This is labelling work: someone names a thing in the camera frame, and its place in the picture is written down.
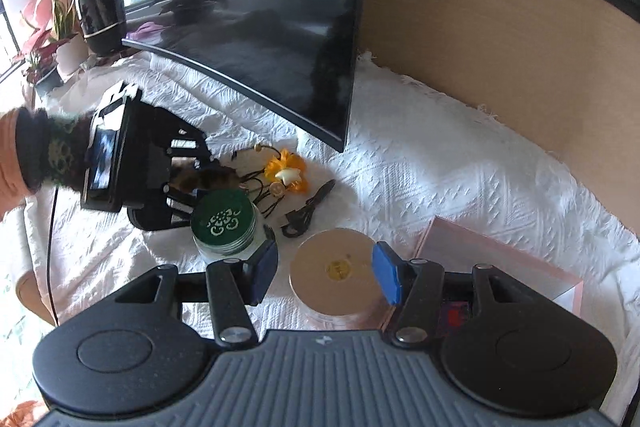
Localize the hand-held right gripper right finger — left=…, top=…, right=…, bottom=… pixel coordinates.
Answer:
left=372, top=242, right=551, bottom=350

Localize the black speaker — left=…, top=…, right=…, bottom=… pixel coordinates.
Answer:
left=74, top=0, right=126, bottom=56

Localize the black cord with beads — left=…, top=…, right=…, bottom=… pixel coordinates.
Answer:
left=232, top=144, right=283, bottom=223

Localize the person's left forearm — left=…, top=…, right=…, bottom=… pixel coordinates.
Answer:
left=0, top=107, right=93, bottom=220

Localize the green-lid glass jar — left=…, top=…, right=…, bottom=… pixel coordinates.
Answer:
left=191, top=189, right=261, bottom=265

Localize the pink cardboard box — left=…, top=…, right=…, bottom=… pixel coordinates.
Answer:
left=382, top=216, right=586, bottom=333

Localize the clear jar with beige lid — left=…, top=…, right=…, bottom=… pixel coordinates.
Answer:
left=289, top=228, right=396, bottom=333

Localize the black curved monitor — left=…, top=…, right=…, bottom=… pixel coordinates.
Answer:
left=105, top=0, right=371, bottom=154

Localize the white woven blanket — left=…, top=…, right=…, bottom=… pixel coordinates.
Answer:
left=0, top=52, right=640, bottom=427

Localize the orange flower hair accessory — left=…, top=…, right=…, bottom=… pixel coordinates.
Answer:
left=264, top=148, right=307, bottom=195

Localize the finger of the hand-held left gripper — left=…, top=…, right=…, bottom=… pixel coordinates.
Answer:
left=157, top=107, right=215, bottom=171
left=162, top=184, right=211, bottom=229

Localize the black cable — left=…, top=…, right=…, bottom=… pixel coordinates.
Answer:
left=47, top=184, right=63, bottom=325

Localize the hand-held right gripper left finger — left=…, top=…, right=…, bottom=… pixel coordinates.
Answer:
left=115, top=239, right=280, bottom=352

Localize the potted plant in white pot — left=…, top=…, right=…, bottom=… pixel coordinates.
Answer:
left=37, top=0, right=90, bottom=75

